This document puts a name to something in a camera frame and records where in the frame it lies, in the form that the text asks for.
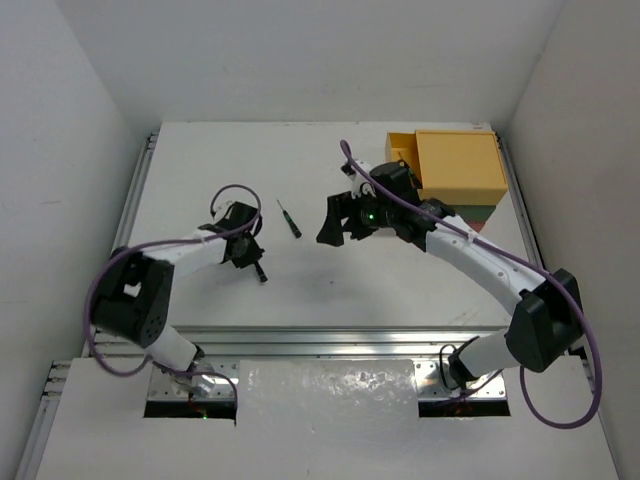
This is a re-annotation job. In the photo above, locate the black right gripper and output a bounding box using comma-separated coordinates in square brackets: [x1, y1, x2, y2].
[317, 185, 396, 246]

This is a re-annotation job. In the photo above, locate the yellow top drawer box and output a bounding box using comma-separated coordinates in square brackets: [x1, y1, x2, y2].
[385, 130, 508, 206]

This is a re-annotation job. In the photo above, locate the green drawer box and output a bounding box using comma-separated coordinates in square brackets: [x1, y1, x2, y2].
[453, 205, 496, 223]

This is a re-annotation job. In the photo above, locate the red bottom drawer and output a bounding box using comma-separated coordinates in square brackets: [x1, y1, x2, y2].
[469, 222, 486, 233]

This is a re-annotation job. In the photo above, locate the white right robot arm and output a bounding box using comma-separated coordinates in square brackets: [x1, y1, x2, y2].
[316, 160, 583, 388]

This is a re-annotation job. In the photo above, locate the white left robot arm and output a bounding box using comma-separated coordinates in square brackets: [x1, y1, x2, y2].
[88, 201, 267, 380]

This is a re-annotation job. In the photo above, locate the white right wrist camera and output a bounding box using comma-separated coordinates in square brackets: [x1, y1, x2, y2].
[341, 162, 375, 199]

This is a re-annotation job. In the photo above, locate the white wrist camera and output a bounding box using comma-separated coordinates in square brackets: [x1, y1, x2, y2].
[211, 200, 234, 223]
[341, 162, 375, 199]

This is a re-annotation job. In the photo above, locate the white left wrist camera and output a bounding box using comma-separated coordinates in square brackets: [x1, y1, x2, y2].
[211, 200, 234, 223]

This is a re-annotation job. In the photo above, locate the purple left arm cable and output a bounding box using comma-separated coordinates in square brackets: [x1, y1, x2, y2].
[84, 184, 264, 416]

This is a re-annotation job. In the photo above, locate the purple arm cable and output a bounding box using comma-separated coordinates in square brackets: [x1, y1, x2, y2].
[339, 139, 604, 430]
[84, 184, 264, 416]

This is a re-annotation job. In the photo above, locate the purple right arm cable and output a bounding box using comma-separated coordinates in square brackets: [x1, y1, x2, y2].
[339, 139, 604, 430]

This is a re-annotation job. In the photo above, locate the aluminium frame rail front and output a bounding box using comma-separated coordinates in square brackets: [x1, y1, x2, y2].
[177, 326, 498, 359]

